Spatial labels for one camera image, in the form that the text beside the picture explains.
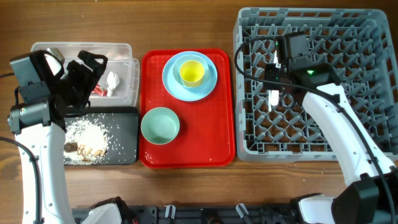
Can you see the black food waste tray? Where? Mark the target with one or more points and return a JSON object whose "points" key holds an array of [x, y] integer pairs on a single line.
{"points": [[124, 137]]}

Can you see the red strawberry candy wrapper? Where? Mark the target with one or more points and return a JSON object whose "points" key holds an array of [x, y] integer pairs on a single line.
{"points": [[99, 90]]}

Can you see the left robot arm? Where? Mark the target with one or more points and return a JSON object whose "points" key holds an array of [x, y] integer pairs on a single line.
{"points": [[39, 128]]}

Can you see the white tissue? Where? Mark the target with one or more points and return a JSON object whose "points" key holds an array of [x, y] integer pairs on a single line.
{"points": [[113, 82]]}

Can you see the light blue bowl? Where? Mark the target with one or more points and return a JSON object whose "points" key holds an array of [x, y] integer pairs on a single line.
{"points": [[183, 59]]}

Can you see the light blue plate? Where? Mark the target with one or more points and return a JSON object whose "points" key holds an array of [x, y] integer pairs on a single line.
{"points": [[188, 94]]}

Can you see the mint green bowl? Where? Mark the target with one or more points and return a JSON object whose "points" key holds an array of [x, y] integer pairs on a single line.
{"points": [[160, 125]]}

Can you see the clear plastic waste bin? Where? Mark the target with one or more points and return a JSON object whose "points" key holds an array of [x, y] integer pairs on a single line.
{"points": [[120, 62]]}

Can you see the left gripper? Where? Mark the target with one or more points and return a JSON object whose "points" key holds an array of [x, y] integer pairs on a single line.
{"points": [[88, 78]]}

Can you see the yellow plastic cup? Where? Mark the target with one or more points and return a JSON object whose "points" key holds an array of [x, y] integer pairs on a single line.
{"points": [[192, 73]]}

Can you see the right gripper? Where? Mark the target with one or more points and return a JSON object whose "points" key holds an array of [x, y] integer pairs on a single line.
{"points": [[270, 71]]}

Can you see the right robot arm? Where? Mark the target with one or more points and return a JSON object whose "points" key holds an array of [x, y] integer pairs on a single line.
{"points": [[370, 177]]}

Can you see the red serving tray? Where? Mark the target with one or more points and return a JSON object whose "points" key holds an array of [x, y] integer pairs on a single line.
{"points": [[206, 137]]}

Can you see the white plastic spoon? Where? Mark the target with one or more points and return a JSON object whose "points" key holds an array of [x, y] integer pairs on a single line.
{"points": [[274, 94]]}

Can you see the rice and food scraps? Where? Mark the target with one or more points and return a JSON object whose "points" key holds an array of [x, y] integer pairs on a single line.
{"points": [[87, 143]]}

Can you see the grey dishwasher rack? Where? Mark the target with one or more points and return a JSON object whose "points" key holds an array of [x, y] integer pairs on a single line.
{"points": [[355, 42]]}

